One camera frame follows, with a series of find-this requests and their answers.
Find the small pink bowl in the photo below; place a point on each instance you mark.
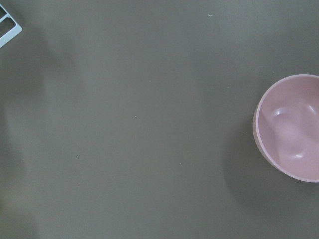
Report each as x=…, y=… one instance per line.
x=286, y=126

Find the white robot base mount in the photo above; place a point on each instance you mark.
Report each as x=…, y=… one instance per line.
x=9, y=28

